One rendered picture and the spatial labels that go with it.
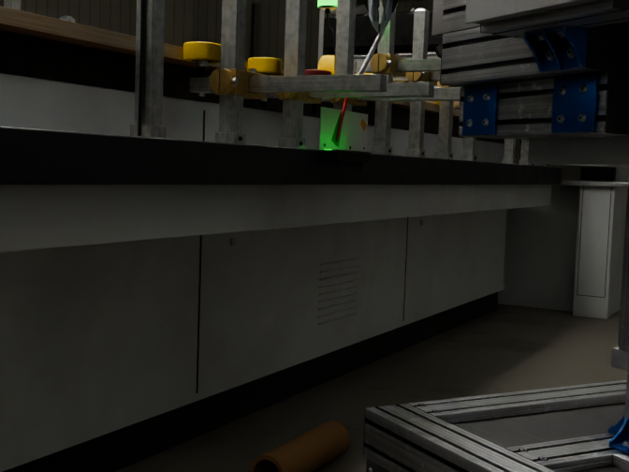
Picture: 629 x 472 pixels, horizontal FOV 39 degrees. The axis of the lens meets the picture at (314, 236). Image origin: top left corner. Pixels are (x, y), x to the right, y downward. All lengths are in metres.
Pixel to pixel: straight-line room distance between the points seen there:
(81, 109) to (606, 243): 3.06
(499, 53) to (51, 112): 0.80
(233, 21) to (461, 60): 0.48
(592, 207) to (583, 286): 0.37
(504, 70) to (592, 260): 2.95
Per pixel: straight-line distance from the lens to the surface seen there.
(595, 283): 4.40
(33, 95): 1.68
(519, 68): 1.46
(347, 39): 2.24
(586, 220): 4.38
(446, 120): 2.92
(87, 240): 1.49
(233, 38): 1.81
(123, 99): 1.86
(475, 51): 1.56
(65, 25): 1.67
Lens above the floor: 0.66
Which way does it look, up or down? 4 degrees down
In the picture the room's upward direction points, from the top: 2 degrees clockwise
